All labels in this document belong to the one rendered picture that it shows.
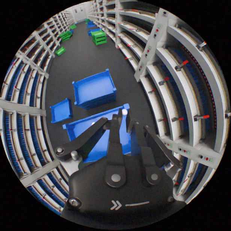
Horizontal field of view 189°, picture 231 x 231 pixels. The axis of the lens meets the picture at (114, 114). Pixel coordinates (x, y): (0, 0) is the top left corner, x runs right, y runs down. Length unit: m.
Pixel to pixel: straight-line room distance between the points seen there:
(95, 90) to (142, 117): 0.49
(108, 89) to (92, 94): 0.13
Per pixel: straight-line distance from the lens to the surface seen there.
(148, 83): 0.72
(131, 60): 0.89
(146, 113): 0.73
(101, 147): 0.36
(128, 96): 0.71
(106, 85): 0.57
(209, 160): 0.49
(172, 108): 0.54
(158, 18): 0.54
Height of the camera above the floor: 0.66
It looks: 84 degrees down
